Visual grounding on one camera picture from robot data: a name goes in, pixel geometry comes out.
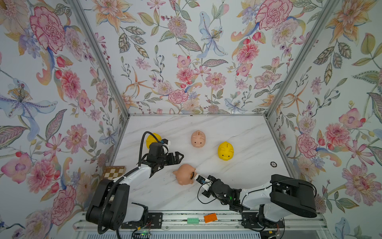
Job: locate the aluminium frame corner post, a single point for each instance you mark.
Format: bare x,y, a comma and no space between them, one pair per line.
93,43
326,12

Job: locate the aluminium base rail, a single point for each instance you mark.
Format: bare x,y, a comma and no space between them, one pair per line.
224,220

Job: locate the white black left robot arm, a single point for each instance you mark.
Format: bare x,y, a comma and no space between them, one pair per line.
111,206

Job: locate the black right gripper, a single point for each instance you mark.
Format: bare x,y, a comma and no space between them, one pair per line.
214,180

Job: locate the yellow piggy bank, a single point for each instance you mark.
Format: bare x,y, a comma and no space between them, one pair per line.
152,138
225,151

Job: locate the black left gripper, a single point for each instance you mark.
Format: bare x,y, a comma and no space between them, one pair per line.
177,161

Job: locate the aluminium frame corner post right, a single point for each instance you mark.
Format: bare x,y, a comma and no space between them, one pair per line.
326,12

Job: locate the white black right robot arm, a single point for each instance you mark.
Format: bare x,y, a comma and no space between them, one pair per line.
281,197

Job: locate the pink piggy bank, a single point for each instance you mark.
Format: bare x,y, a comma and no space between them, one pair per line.
198,139
183,174

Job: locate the orange tag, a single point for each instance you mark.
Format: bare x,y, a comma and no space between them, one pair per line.
210,218

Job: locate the green terminal block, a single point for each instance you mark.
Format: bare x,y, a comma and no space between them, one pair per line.
193,221

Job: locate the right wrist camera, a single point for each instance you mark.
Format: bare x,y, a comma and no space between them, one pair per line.
201,180

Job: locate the aluminium frame corner post left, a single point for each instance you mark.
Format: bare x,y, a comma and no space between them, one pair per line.
93,43

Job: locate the wooden checker board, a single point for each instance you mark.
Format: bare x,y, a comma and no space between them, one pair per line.
112,172

